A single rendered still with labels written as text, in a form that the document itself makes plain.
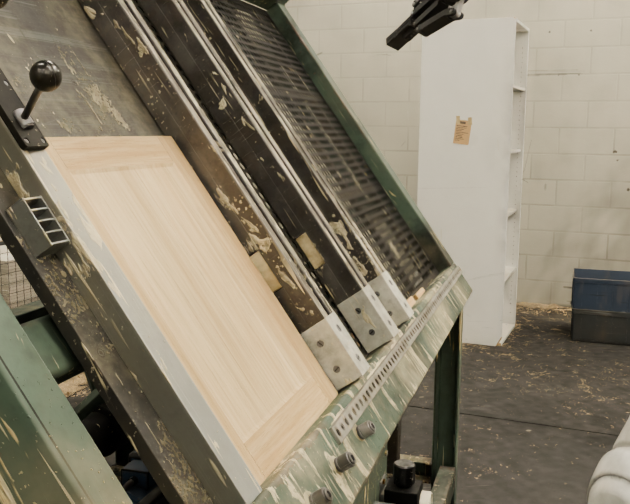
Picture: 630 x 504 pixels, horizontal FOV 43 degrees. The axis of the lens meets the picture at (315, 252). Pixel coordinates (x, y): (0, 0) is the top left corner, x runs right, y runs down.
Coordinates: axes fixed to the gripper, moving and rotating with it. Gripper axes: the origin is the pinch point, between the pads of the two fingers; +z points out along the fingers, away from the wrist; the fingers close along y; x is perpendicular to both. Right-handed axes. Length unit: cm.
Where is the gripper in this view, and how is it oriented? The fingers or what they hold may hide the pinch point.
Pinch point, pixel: (404, 33)
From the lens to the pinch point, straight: 155.6
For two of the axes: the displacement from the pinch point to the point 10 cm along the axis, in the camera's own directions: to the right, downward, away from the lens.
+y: -0.3, -8.8, 4.8
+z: -5.8, 4.1, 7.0
